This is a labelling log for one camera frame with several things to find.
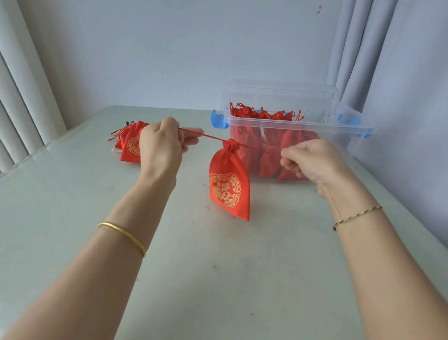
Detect person's right hand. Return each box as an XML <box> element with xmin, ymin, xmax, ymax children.
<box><xmin>276</xmin><ymin>135</ymin><xmax>362</xmax><ymax>202</ymax></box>

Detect person's left hand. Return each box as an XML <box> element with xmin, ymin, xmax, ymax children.
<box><xmin>135</xmin><ymin>114</ymin><xmax>205</xmax><ymax>192</ymax></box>

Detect clear plastic storage box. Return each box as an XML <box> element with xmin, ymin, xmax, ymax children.
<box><xmin>206</xmin><ymin>92</ymin><xmax>377</xmax><ymax>191</ymax></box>

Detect person's right forearm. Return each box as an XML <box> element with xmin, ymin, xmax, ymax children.
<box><xmin>309</xmin><ymin>176</ymin><xmax>448</xmax><ymax>340</ymax></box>

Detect person's left forearm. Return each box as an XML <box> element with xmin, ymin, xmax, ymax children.
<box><xmin>2</xmin><ymin>162</ymin><xmax>177</xmax><ymax>340</ymax></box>

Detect gold bangle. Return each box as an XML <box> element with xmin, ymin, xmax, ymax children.
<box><xmin>95</xmin><ymin>221</ymin><xmax>149</xmax><ymax>259</ymax></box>

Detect grey curtain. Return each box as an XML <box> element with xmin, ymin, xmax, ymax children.
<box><xmin>310</xmin><ymin>0</ymin><xmax>448</xmax><ymax>263</ymax></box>

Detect white vertical blinds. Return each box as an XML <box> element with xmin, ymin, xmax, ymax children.
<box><xmin>0</xmin><ymin>0</ymin><xmax>79</xmax><ymax>198</ymax></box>

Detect thin braided bracelet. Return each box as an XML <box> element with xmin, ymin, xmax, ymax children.
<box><xmin>332</xmin><ymin>201</ymin><xmax>384</xmax><ymax>235</ymax></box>

